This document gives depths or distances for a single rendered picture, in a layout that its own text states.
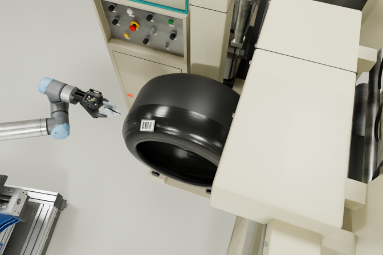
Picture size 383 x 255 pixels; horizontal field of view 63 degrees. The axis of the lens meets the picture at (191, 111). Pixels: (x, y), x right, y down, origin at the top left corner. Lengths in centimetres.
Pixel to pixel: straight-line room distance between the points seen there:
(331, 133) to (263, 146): 15
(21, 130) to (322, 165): 117
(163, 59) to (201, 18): 86
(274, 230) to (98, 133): 226
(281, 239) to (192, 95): 62
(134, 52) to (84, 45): 144
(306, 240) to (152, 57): 153
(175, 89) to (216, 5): 32
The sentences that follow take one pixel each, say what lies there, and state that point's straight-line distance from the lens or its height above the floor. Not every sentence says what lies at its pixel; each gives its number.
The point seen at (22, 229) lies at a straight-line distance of 247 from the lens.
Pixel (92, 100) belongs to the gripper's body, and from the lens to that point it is 137.
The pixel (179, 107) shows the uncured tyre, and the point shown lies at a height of 145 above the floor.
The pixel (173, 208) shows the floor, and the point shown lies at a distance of 246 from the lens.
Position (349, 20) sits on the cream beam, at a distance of 97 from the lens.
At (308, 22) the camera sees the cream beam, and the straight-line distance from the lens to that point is 93.
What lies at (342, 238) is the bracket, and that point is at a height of 169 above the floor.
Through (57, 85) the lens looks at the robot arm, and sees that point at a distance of 144.
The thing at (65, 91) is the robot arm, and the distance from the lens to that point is 142.
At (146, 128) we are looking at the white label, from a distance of 112.
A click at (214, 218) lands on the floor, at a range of 244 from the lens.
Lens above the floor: 238
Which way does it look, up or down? 59 degrees down
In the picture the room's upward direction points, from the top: straight up
